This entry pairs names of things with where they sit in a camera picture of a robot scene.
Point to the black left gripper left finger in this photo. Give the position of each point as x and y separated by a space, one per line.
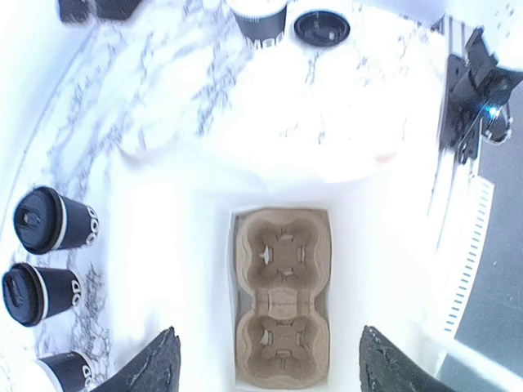
156 368

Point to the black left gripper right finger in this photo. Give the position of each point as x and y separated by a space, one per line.
384 367

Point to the stack of black paper cups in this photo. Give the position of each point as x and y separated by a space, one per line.
68 372

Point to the brown paper takeout bag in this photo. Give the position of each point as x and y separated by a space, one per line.
170 237

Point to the single black paper cup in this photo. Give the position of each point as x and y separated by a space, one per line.
32 294
46 221

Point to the brown cardboard cup carrier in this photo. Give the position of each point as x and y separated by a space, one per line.
283 259

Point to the stack of black cup lids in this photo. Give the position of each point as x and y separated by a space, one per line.
321 28

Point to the black cup holding straws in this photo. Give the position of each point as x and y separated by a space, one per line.
261 22

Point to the aluminium front frame rail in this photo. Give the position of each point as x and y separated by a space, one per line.
476 211

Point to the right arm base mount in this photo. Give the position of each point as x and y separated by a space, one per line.
476 100

